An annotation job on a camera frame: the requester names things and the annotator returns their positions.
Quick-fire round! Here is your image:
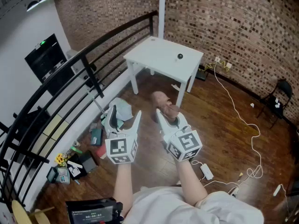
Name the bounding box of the black and white box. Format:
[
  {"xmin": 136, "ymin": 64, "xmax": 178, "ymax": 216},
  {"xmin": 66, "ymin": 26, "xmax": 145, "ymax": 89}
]
[{"xmin": 67, "ymin": 160, "xmax": 82, "ymax": 179}]

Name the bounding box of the white power adapter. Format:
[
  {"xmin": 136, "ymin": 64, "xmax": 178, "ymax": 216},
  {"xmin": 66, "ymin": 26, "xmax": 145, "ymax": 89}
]
[{"xmin": 199, "ymin": 163, "xmax": 214, "ymax": 181}]

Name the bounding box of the white pillar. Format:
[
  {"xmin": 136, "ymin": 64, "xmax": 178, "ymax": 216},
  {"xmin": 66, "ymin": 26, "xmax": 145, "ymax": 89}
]
[{"xmin": 158, "ymin": 0, "xmax": 166, "ymax": 39}]

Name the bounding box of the translucent plastic bag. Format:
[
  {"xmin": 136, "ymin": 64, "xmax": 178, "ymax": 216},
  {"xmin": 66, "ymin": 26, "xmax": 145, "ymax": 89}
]
[{"xmin": 108, "ymin": 97, "xmax": 134, "ymax": 121}]

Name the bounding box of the black screen device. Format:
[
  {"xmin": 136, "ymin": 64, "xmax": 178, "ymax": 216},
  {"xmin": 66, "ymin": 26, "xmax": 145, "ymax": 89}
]
[{"xmin": 65, "ymin": 197, "xmax": 123, "ymax": 224}]

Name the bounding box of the black wall panel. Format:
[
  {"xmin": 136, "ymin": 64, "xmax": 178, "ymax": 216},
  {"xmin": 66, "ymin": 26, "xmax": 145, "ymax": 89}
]
[{"xmin": 24, "ymin": 33, "xmax": 75, "ymax": 97}]

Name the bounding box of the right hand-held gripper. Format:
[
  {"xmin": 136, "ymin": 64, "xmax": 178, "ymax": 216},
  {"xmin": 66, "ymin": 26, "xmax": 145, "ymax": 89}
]
[{"xmin": 155, "ymin": 108, "xmax": 203, "ymax": 164}]

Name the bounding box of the black metal railing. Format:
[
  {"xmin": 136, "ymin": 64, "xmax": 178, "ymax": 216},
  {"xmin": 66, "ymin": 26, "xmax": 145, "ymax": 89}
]
[{"xmin": 0, "ymin": 10, "xmax": 158, "ymax": 207}]

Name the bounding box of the person's left forearm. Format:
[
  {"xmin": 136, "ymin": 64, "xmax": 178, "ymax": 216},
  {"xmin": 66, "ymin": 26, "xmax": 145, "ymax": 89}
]
[{"xmin": 114, "ymin": 163, "xmax": 134, "ymax": 217}]

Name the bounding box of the white table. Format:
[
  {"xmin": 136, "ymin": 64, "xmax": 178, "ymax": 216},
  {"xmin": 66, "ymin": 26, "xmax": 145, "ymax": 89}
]
[{"xmin": 123, "ymin": 36, "xmax": 205, "ymax": 107}]

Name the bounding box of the long white cable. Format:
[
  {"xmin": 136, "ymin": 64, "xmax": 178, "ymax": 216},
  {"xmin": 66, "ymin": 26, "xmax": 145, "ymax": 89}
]
[{"xmin": 199, "ymin": 63, "xmax": 263, "ymax": 193}]

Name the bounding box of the sunflower bouquet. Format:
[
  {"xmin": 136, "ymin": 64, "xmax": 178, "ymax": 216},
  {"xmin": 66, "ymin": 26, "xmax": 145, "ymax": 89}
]
[{"xmin": 55, "ymin": 153, "xmax": 68, "ymax": 167}]

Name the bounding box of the red box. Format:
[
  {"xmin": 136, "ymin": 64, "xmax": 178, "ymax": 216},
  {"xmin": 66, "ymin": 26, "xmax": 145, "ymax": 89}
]
[{"xmin": 95, "ymin": 145, "xmax": 108, "ymax": 160}]

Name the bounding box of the black folding chair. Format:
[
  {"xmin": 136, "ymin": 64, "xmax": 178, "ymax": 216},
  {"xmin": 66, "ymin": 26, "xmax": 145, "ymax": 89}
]
[{"xmin": 256, "ymin": 79, "xmax": 294, "ymax": 129}]

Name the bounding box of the wooden stool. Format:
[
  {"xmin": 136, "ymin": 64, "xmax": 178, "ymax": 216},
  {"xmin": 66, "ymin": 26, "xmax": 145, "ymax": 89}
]
[{"xmin": 11, "ymin": 199, "xmax": 56, "ymax": 224}]

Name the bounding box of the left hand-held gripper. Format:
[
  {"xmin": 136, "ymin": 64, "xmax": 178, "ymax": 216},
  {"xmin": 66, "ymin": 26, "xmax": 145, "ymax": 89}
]
[{"xmin": 104, "ymin": 105, "xmax": 142, "ymax": 165}]

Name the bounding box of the person's right forearm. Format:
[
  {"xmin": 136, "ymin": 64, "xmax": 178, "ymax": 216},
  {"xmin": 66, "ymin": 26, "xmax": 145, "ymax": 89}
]
[{"xmin": 175, "ymin": 159, "xmax": 208, "ymax": 207}]

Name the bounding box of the grey metal rod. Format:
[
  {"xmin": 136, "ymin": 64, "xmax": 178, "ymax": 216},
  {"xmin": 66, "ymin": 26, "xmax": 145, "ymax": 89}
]
[{"xmin": 87, "ymin": 90, "xmax": 106, "ymax": 115}]

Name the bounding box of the yellow cable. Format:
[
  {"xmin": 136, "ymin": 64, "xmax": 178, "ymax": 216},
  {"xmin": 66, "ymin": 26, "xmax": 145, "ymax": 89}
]
[{"xmin": 198, "ymin": 61, "xmax": 231, "ymax": 72}]

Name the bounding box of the brown cloth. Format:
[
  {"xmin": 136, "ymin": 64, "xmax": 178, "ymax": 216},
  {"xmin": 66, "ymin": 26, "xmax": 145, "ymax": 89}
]
[{"xmin": 150, "ymin": 91, "xmax": 180, "ymax": 123}]

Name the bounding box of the white power strip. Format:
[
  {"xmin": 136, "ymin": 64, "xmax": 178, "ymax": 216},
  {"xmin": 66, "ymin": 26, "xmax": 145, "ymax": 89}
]
[{"xmin": 228, "ymin": 186, "xmax": 241, "ymax": 197}]

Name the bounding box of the dark green small box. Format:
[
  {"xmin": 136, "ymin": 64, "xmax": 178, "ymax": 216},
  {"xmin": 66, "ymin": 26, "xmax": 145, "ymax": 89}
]
[{"xmin": 46, "ymin": 167, "xmax": 59, "ymax": 184}]

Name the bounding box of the teal box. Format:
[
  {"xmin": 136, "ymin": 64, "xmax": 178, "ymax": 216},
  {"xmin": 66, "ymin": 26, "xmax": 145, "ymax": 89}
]
[{"xmin": 90, "ymin": 128, "xmax": 103, "ymax": 146}]

